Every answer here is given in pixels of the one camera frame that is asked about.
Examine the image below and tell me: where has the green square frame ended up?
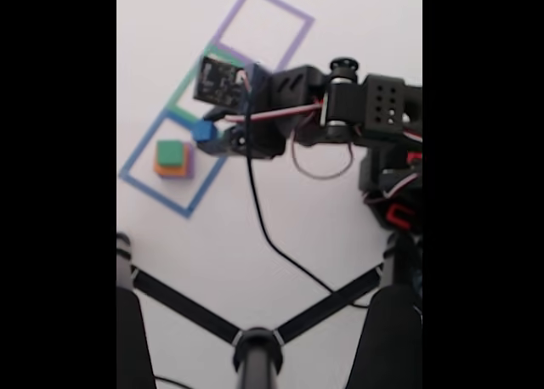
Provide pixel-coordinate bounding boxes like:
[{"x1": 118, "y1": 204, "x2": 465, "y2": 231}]
[{"x1": 166, "y1": 44, "x2": 224, "y2": 131}]

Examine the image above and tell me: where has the purple block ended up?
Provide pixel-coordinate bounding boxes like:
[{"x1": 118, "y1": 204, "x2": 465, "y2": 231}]
[{"x1": 157, "y1": 144, "x2": 196, "y2": 181}]

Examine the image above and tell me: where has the orange block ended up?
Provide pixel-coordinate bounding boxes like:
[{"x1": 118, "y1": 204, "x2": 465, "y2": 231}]
[{"x1": 153, "y1": 150, "x2": 191, "y2": 178}]

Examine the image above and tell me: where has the thin black cable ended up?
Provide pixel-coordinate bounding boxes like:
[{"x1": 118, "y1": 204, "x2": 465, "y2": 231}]
[{"x1": 153, "y1": 375, "x2": 188, "y2": 389}]

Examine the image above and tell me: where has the purple square frame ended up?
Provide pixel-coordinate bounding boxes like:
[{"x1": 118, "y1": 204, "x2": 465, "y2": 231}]
[{"x1": 211, "y1": 0, "x2": 315, "y2": 74}]

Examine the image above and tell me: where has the green cube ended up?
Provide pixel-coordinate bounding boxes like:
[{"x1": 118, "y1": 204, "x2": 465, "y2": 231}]
[{"x1": 156, "y1": 140, "x2": 188, "y2": 169}]

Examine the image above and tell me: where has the black camera tripod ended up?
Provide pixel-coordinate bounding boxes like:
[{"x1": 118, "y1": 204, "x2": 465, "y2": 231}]
[{"x1": 116, "y1": 231, "x2": 423, "y2": 389}]

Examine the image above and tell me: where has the red table clamp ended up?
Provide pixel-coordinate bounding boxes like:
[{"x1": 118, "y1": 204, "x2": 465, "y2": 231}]
[{"x1": 384, "y1": 201, "x2": 417, "y2": 231}]

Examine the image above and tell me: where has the thick black camera cable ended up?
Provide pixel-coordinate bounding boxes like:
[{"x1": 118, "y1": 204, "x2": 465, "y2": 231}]
[{"x1": 244, "y1": 108, "x2": 371, "y2": 309}]

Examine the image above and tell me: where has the small blue cube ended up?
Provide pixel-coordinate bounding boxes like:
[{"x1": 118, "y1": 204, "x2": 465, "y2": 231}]
[{"x1": 191, "y1": 120, "x2": 218, "y2": 146}]

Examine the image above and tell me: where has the white red servo wire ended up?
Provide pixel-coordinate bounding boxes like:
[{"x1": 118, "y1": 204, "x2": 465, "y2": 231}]
[{"x1": 223, "y1": 70, "x2": 423, "y2": 203}]

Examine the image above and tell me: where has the blue square frame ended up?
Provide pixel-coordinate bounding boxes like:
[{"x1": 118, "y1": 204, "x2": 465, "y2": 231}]
[{"x1": 118, "y1": 108, "x2": 230, "y2": 219}]

